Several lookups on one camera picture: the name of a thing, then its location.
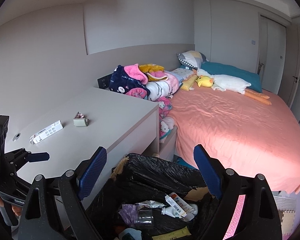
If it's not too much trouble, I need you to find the yellow duck plush toy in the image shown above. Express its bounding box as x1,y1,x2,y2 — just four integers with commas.
196,75,214,88

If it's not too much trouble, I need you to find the yellow blue-ended wrapper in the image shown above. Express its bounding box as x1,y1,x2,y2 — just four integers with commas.
152,227,191,240

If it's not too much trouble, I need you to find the black trash bag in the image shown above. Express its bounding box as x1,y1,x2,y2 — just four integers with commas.
87,153,219,239

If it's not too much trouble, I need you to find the white bedroom door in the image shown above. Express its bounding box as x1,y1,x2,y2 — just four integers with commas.
257,16,300,107

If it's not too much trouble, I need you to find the grey desk cable grommet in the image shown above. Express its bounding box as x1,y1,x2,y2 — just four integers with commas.
13,133,21,141

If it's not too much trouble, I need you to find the cardboard trash box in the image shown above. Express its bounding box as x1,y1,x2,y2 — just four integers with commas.
110,153,206,202

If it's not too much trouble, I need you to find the grey desk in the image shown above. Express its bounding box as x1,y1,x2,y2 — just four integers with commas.
6,88,159,207

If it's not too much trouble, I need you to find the navy patterned blanket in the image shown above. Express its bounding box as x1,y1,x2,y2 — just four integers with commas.
109,65,150,96

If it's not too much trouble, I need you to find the white goose plush toy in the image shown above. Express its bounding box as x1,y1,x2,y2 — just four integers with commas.
196,69,271,105

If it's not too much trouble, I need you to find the person's left hand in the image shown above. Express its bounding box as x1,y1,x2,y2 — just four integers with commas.
0,193,23,217

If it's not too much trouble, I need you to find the black wall socket panel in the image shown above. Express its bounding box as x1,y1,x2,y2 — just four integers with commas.
97,74,112,89

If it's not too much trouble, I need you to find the foam floor mat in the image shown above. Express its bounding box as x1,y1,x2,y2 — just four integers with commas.
223,191,297,239

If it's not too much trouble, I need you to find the white barcode carton box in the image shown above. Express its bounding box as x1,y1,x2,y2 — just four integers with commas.
30,120,63,144

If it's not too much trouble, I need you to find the pink bed sheet mattress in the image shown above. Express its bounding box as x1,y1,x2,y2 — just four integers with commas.
169,87,300,193

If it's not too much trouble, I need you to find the clear plastic jar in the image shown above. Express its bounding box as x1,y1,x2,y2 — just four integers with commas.
135,209,154,229

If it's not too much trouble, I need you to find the white red-label small box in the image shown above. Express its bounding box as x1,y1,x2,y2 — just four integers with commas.
165,192,194,217

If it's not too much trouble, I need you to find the purple plastic wrapper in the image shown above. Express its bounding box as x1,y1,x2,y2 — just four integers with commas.
119,204,144,228

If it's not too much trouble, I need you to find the grey checkered pillow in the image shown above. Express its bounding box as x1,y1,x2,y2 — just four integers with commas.
177,50,209,69

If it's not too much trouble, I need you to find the pink white candy wrapper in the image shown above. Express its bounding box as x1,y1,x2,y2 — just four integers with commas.
75,112,85,119

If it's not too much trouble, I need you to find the yellow long plush pillow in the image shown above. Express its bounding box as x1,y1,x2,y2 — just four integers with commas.
181,74,198,91

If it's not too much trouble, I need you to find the teal pillow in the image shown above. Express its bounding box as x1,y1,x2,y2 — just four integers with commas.
200,62,262,93

